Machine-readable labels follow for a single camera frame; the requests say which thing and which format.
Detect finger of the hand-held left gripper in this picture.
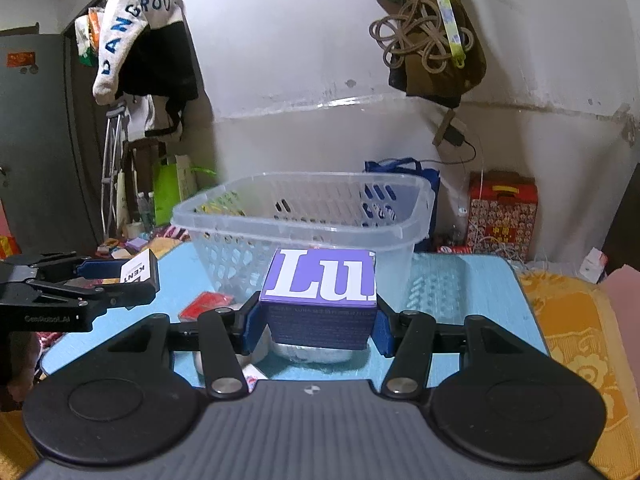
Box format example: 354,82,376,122
22,280,123,312
2,251,126,281

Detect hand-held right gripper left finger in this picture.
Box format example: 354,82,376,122
106,294,272,401

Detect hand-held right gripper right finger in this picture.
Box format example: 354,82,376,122
367,294,553,401

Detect black and white cigarette box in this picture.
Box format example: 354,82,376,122
119,251,161,307

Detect purple cardboard box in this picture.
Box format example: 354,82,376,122
259,247,379,351

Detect clear plastic basket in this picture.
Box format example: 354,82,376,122
171,171,437,312

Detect small red and white box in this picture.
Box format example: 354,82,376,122
241,364,271,395

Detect red flat packet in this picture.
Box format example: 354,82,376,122
179,291,236,324

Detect silver foil packet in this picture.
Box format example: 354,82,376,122
270,332,369,365

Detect clear water bottle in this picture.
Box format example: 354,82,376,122
137,191,157,231

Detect green paper bag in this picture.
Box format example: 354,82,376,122
152,154,197,227

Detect metal crutches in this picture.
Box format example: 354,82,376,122
99,101,132,237

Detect grey metal door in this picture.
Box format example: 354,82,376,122
0,30,107,257

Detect blue fabric bag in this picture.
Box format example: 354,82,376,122
364,157,442,242

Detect red patterned gift box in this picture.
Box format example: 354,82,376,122
466,170,540,262

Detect yellow patterned blanket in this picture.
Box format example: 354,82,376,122
514,259,640,480

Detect black charger plug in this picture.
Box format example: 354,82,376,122
432,109,477,164

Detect black garment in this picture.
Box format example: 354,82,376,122
114,21,202,142

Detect red door sticker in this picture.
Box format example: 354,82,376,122
6,51,39,74

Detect orange and green hanging bag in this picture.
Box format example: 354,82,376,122
75,6,109,67

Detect pink paper sheet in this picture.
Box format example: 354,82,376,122
599,266,640,307

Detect white cloth with blue letters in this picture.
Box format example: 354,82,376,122
92,0,184,106

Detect brown hanging bag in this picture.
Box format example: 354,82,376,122
387,0,489,110

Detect coiled beige rope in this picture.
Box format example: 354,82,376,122
369,0,482,75

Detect yellow-green patterned strap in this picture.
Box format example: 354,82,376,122
424,0,469,69

